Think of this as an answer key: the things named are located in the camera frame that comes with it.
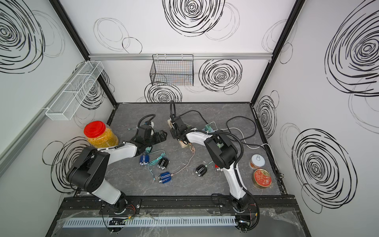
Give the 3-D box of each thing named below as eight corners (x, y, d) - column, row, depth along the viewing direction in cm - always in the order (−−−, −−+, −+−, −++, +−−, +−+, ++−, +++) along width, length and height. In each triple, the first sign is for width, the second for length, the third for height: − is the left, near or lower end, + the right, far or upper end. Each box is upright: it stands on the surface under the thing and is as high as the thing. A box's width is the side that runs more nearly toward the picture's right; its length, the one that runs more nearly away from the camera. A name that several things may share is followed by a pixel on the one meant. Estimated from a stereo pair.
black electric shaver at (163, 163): (157, 167, 88) (156, 165, 86) (163, 158, 91) (162, 156, 89) (164, 170, 87) (163, 168, 85) (169, 161, 90) (169, 159, 88)
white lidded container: (250, 170, 88) (253, 166, 83) (246, 158, 92) (250, 153, 87) (263, 170, 88) (267, 166, 83) (259, 158, 93) (263, 153, 87)
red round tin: (254, 187, 81) (256, 185, 78) (249, 171, 87) (252, 168, 84) (271, 187, 81) (274, 185, 78) (265, 171, 87) (268, 168, 84)
